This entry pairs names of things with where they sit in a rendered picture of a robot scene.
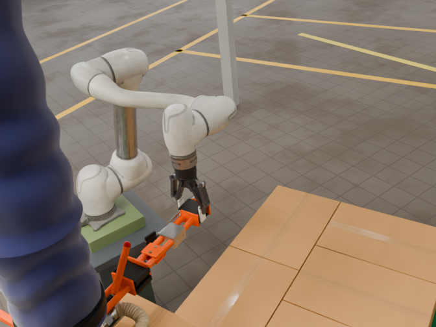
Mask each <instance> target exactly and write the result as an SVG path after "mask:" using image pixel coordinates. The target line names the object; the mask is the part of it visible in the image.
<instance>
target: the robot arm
mask: <svg viewBox="0 0 436 327"><path fill-rule="evenodd" d="M148 70H149V60H148V58H147V56H146V54H145V53H144V52H143V51H142V50H139V49H136V48H124V49H118V50H116V51H112V52H109V53H106V54H104V55H102V56H100V57H98V58H95V59H93V60H89V61H87V62H80V63H77V64H75V65H74V66H73V67H72V68H71V78H72V81H73V83H74V85H75V86H76V87H77V88H78V89H79V90H80V91H81V92H83V93H85V94H86V95H88V96H90V97H93V98H95V99H98V100H102V101H106V102H108V103H112V104H113V109H114V126H115V143H116V150H115V151H114V152H113V154H112V158H111V160H110V165H108V166H106V167H103V166H101V165H97V164H93V165H87V166H86V167H83V168H82V169H81V170H80V171H79V173H78V176H77V194H78V197H79V199H80V200H81V202H82V205H83V212H82V217H81V218H80V220H81V226H84V225H87V224H88V225H89V226H90V227H92V229H93V231H95V232H96V231H98V230H100V229H101V228H102V227H103V226H105V225H107V224H108V223H110V222H112V221H113V220H115V219H117V218H118V217H120V216H123V215H124V214H125V210H122V209H120V208H119V207H117V206H116V205H115V203H114V201H115V200H116V198H118V196H120V194H122V193H124V192H126V191H128V190H130V189H132V188H134V187H136V186H138V185H139V184H141V183H142V182H144V181H145V180H146V179H147V178H148V177H149V175H150V174H151V172H152V162H151V159H150V158H149V157H148V156H147V155H146V154H145V153H144V152H141V151H140V150H139V149H138V143H137V123H136V108H159V109H165V110H164V112H163V119H162V125H163V136H164V140H165V144H166V146H167V148H168V150H169V155H170V160H171V165H172V167H173V168H174V170H175V171H174V173H172V174H171V175H170V176H169V178H170V181H171V197H172V198H173V197H174V198H175V200H176V204H177V206H178V207H180V206H181V205H182V204H183V203H184V197H182V193H183V190H184V188H188V189H189V190H190V192H192V193H193V195H194V197H195V199H196V200H197V202H198V204H199V207H198V210H199V218H200V222H201V223H202V222H203V221H204V220H205V219H206V208H207V207H208V206H209V205H210V200H209V197H208V193H207V191H206V182H205V181H204V180H203V181H200V180H198V178H197V167H196V164H197V150H196V145H198V143H199V142H200V141H201V140H202V139H204V138H205V137H207V136H211V135H213V134H215V133H217V132H219V131H220V130H222V129H224V128H225V127H227V126H228V125H229V124H230V123H231V122H232V121H233V120H234V119H235V117H236V112H237V107H236V104H235V102H234V101H233V100H232V99H231V98H229V97H227V96H217V97H215V96H204V95H200V96H198V97H196V98H194V97H190V96H187V95H178V94H170V93H153V92H144V91H137V90H138V88H139V85H140V82H141V80H142V78H143V76H145V74H146V73H147V72H148ZM177 180H178V181H179V185H178V190H177Z"/></svg>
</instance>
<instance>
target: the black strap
mask: <svg viewBox="0 0 436 327"><path fill-rule="evenodd" d="M100 285H101V298H100V300H99V302H98V303H97V305H96V306H95V307H94V309H93V310H92V312H91V313H90V314H89V315H88V316H87V317H85V318H84V319H82V320H81V321H80V322H78V323H77V324H76V325H74V326H73V327H97V325H98V324H99V323H100V322H101V320H102V318H103V316H104V314H105V311H106V306H107V300H106V294H105V292H104V287H103V285H102V283H101V281H100Z"/></svg>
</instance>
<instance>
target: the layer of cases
mask: <svg viewBox="0 0 436 327"><path fill-rule="evenodd" d="M435 307H436V227H434V226H430V225H426V224H422V223H418V222H414V221H410V220H407V219H403V218H400V217H395V216H393V215H388V214H385V213H381V212H376V211H374V210H369V209H366V208H362V207H359V206H354V205H351V204H347V203H343V202H341V203H340V202H339V201H336V200H332V199H327V198H324V197H320V196H317V195H312V194H310V193H305V192H302V191H298V190H295V189H291V188H286V187H283V186H277V187H276V188H275V190H274V191H273V192H272V193H271V194H270V196H269V197H268V198H267V200H266V201H265V202H264V203H263V204H262V205H261V207H260V208H259V210H258V211H257V212H256V213H255V214H254V215H253V217H252V218H251V219H250V221H249V222H248V223H247V224H246V225H245V227H244V228H243V229H242V231H240V233H239V234H238V235H237V237H236V238H235V239H234V240H233V242H232V243H231V244H230V246H229V247H228V248H227V249H226V250H225V251H224V252H223V254H222V255H221V257H220V258H219V259H218V260H217V261H216V262H215V264H214V265H213V266H212V268H211V269H210V270H209V271H208V272H207V274H206V275H205V276H204V278H203V279H202V280H201V281H200V282H199V284H198V285H197V286H196V288H194V290H193V291H192V292H191V293H190V295H189V296H188V297H187V299H185V301H184V302H183V303H182V305H181V306H180V307H179V308H178V309H177V311H176V312H175V314H176V315H178V316H180V317H182V318H184V319H186V320H188V321H190V322H192V323H194V324H196V325H198V326H200V327H430V326H431V321H432V318H433V314H434V311H435Z"/></svg>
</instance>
